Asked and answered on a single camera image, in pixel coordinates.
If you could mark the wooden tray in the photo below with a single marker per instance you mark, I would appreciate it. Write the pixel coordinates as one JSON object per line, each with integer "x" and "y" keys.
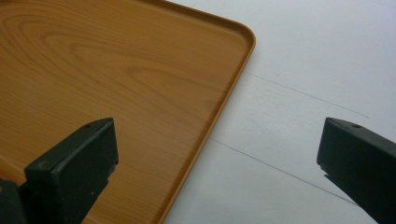
{"x": 130, "y": 77}

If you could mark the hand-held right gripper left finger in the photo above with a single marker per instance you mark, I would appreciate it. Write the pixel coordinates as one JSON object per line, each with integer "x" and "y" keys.
{"x": 71, "y": 174}

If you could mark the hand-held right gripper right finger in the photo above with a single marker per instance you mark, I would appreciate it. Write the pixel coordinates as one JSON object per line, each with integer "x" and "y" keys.
{"x": 361, "y": 158}

